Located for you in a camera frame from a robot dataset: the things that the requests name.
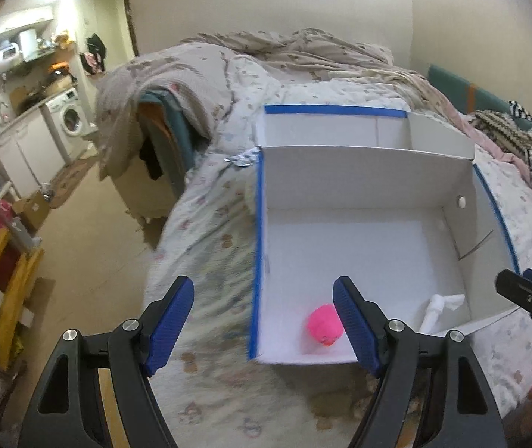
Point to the dark hanging clothes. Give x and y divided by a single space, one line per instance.
97 51

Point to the white washing machine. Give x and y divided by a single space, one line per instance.
70 116

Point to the bed with printed sheet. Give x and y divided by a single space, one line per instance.
210 242

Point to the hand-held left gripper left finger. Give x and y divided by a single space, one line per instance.
170 324

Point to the white wall cabinet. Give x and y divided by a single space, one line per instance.
23 18

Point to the crochet blanket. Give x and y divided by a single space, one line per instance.
499 128

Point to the teal headboard pad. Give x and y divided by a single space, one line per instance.
452 86

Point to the silver foil packet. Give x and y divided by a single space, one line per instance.
242 159

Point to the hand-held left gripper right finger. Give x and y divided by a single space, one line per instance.
352 322

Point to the pink blanket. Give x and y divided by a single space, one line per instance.
480 135

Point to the beige rumpled quilt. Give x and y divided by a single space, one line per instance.
177 70

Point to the cardboard box on floor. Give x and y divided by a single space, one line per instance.
35 210

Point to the chair draped with clothes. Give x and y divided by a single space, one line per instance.
172 130

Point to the pink soft toy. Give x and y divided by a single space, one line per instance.
324 322

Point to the yellow wooden rack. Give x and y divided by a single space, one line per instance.
14 280

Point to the white cardboard box blue tape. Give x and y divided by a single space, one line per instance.
364 242

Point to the brown doormat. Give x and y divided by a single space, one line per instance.
67 182

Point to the white floor cabinet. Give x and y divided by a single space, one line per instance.
28 149

